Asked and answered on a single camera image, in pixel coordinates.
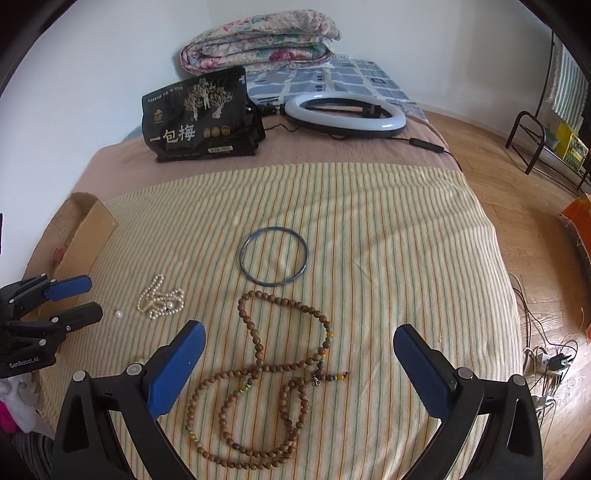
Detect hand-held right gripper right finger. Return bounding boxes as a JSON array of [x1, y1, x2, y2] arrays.
[[393, 324, 544, 480]]

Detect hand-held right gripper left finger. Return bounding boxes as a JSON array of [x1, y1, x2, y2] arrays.
[[51, 319, 207, 480]]

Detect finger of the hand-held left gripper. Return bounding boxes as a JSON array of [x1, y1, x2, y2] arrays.
[[0, 302, 104, 343], [0, 274, 92, 320]]

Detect cardboard box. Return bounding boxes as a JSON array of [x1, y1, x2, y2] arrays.
[[28, 192, 118, 296]]

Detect white pearl necklace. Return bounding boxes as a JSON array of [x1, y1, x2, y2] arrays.
[[137, 274, 185, 319]]

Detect brown wooden bead necklace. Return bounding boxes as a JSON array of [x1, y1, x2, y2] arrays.
[[185, 290, 349, 469]]

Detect blue bangle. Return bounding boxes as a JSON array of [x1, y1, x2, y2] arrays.
[[239, 226, 309, 288]]

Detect white cloth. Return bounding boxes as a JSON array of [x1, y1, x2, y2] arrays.
[[0, 376, 44, 435]]

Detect pink cloth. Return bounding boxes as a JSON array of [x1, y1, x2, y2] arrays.
[[0, 401, 24, 435]]

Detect yellow striped cloth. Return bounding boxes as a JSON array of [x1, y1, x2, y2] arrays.
[[34, 166, 522, 480]]

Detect black printed bag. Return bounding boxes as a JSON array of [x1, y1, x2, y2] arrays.
[[141, 66, 266, 163]]

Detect orange bag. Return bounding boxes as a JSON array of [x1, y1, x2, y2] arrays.
[[560, 193, 591, 259]]

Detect tan blanket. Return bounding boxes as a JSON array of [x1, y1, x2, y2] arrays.
[[28, 113, 467, 278]]

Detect black metal rack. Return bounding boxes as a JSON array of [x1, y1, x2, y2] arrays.
[[505, 111, 591, 195]]

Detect yellow boxes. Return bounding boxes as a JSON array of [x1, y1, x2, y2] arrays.
[[554, 122, 589, 171]]

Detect blue checked bed sheet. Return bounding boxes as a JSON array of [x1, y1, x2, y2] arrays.
[[245, 55, 423, 121]]

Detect folded floral quilt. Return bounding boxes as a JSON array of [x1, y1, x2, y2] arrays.
[[180, 10, 342, 75]]

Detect striped hanging towel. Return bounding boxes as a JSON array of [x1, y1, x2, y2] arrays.
[[545, 39, 589, 130]]

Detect power strip with cables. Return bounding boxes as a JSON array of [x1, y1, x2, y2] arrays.
[[522, 339, 578, 384]]

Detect black ring light cable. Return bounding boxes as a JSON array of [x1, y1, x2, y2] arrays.
[[397, 134, 465, 174]]

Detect white ring light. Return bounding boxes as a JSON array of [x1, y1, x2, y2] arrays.
[[259, 91, 407, 138]]

